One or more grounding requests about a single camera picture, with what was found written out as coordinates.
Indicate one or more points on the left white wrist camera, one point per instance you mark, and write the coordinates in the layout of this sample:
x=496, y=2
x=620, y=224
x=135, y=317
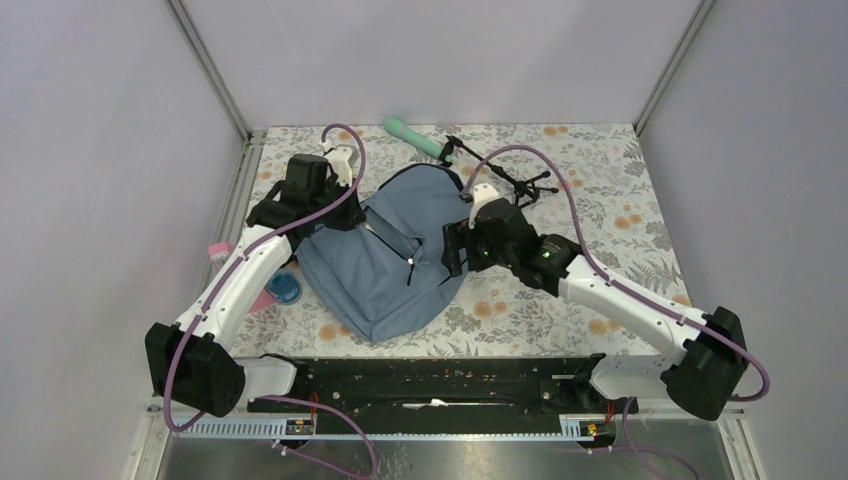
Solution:
x=341, y=160

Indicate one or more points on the mint green tube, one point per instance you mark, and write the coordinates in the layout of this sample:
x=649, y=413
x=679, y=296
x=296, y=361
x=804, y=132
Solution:
x=400, y=130

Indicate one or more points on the floral table mat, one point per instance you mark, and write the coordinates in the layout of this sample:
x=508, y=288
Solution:
x=615, y=209

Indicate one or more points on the grey slotted cable duct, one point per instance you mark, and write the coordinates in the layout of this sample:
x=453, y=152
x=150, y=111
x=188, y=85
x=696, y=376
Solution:
x=299, y=427

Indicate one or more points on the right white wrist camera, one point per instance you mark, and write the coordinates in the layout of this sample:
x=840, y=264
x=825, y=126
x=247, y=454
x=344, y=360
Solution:
x=479, y=196

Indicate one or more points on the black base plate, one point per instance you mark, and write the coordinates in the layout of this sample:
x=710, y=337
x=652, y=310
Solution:
x=455, y=395

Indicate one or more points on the pink metronome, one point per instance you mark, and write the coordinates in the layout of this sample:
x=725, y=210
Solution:
x=218, y=255

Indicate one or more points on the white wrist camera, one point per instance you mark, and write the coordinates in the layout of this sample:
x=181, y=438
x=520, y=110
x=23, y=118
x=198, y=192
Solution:
x=479, y=196
x=341, y=160

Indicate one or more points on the blue grey backpack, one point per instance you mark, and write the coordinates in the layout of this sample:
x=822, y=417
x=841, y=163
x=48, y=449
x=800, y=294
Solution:
x=386, y=278

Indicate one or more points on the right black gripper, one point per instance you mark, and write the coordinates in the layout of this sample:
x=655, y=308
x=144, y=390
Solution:
x=458, y=235

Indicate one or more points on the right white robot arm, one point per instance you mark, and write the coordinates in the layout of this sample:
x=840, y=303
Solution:
x=701, y=356

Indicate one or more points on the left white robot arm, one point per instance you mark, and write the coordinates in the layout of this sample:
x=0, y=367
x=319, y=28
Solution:
x=190, y=360

